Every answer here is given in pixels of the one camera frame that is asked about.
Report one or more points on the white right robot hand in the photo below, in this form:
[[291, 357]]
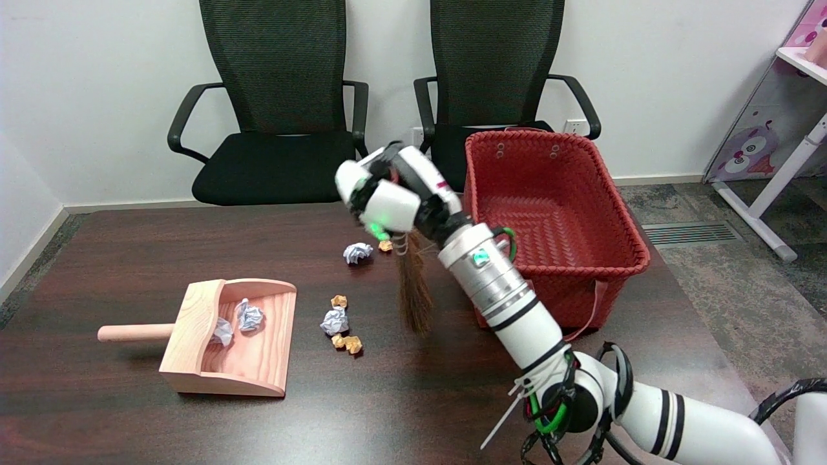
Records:
[[394, 203]]

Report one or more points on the orange paper ball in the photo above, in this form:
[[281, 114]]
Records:
[[339, 301], [386, 245], [338, 340], [353, 345]]

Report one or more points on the white paper ball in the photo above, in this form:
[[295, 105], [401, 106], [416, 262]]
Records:
[[334, 321], [249, 316], [223, 331], [357, 252]]

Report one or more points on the brown straw hand broom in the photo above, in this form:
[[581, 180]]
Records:
[[413, 297]]

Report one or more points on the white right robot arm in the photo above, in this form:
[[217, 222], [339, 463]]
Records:
[[504, 290]]

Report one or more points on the wooden dustpan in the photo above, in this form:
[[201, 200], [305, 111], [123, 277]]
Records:
[[258, 361]]

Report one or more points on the black mesh office chair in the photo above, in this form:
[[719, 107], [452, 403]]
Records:
[[278, 168], [491, 64]]

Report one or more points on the red woven basket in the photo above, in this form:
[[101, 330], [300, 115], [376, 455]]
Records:
[[555, 206]]

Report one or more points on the metal floor vent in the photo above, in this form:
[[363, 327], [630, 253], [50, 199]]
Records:
[[688, 233]]

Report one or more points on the owl print side panel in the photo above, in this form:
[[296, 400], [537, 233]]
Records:
[[749, 148]]

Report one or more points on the pink printed back panel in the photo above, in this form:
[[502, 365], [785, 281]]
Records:
[[811, 26]]

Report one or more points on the white wall outlet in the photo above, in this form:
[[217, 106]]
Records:
[[573, 127], [417, 137]]

